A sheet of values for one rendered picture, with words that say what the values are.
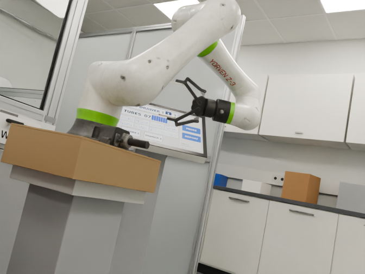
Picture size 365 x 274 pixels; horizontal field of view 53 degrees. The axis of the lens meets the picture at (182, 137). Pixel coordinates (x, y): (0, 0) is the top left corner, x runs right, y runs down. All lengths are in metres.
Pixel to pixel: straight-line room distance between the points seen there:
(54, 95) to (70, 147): 0.79
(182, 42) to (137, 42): 2.15
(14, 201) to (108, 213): 0.63
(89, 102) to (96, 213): 0.31
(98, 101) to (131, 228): 0.90
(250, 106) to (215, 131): 0.99
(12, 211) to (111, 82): 0.82
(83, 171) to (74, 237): 0.21
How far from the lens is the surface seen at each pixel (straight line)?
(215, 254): 3.84
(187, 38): 1.09
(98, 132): 1.08
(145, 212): 1.84
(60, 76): 1.71
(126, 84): 0.96
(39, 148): 1.01
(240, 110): 1.48
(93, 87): 1.10
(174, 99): 2.75
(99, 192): 1.00
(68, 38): 1.75
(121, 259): 1.86
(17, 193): 1.64
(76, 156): 0.90
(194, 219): 2.47
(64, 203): 1.02
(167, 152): 1.75
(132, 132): 1.75
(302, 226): 3.51
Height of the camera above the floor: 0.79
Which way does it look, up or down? 8 degrees up
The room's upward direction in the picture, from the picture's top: 12 degrees clockwise
